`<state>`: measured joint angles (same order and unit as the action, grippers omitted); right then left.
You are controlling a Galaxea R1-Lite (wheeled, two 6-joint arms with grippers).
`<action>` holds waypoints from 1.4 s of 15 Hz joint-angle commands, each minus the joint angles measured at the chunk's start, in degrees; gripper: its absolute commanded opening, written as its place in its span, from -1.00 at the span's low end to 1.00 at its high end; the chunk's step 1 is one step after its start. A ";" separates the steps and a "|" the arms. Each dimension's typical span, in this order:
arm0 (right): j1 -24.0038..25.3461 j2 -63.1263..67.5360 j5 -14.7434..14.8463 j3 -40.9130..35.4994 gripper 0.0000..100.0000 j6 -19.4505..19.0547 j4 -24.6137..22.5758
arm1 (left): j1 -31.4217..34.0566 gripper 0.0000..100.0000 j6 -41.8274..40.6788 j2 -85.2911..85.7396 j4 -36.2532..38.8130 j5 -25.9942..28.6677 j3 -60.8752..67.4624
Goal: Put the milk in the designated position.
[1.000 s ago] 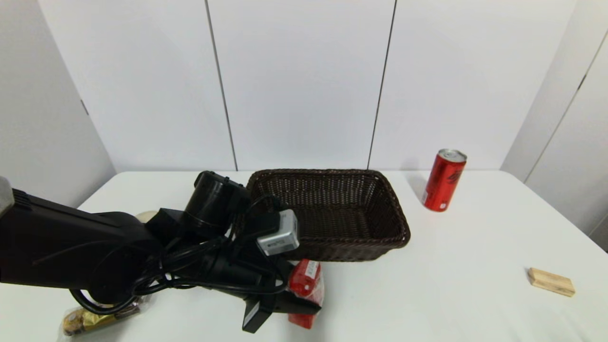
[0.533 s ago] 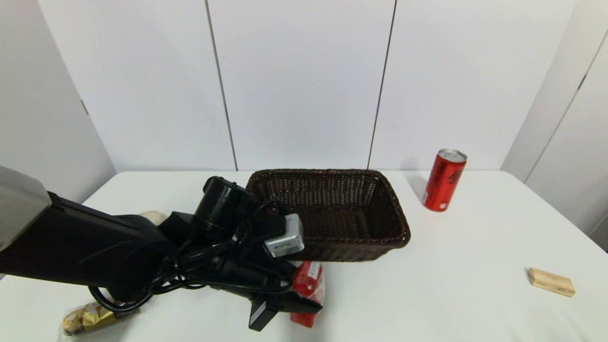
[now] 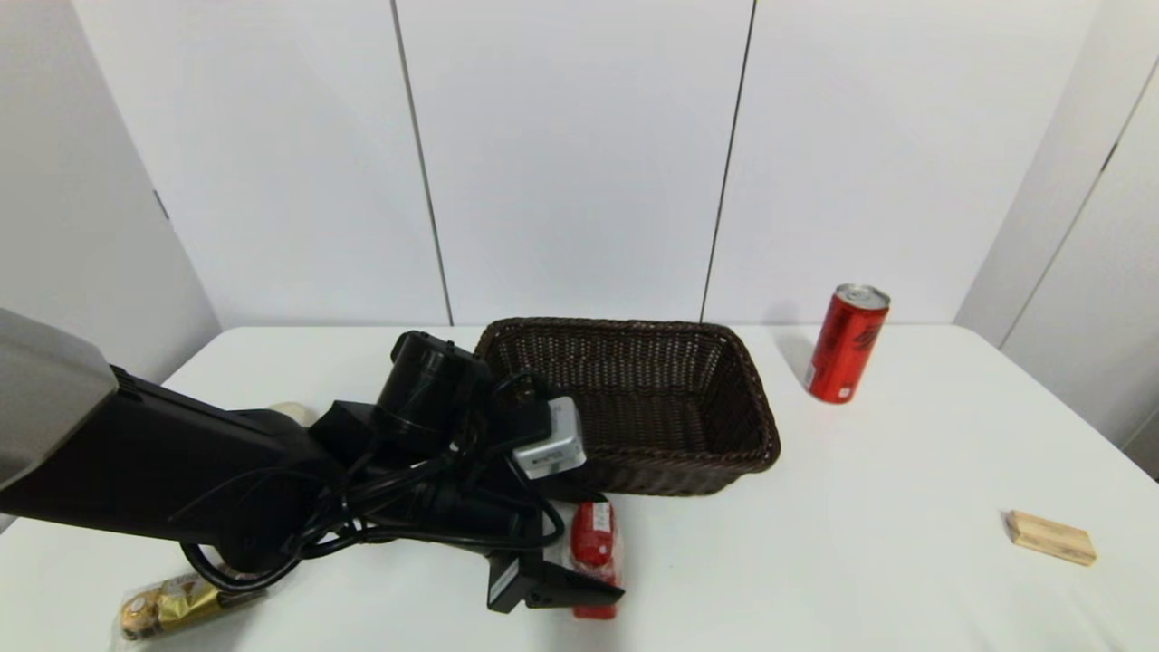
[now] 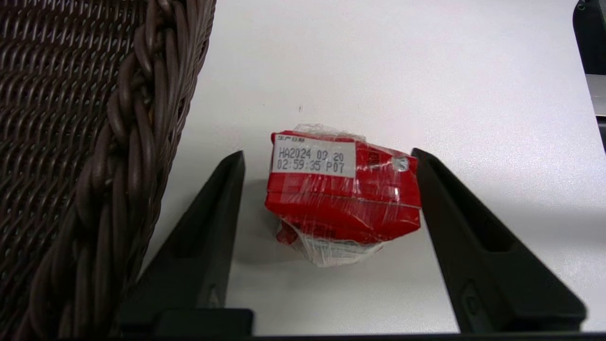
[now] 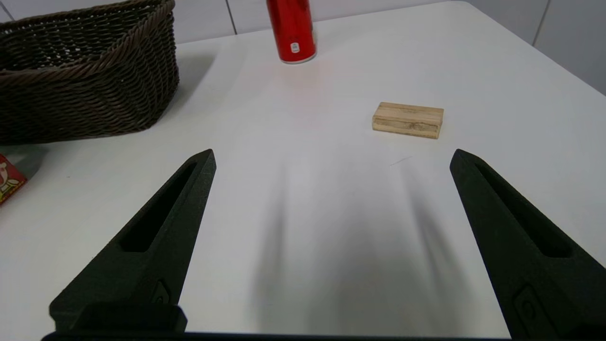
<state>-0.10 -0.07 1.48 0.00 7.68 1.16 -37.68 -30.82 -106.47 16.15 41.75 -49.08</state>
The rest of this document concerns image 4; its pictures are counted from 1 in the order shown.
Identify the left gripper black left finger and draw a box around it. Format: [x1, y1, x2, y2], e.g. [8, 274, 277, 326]
[118, 151, 246, 328]

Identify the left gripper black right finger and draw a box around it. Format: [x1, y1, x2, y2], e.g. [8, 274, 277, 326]
[411, 148, 587, 333]

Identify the red milk carton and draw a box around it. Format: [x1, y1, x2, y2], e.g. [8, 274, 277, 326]
[264, 124, 422, 268]

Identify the dark brown wicker basket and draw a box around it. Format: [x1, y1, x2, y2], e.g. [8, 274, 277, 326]
[0, 0, 217, 341]

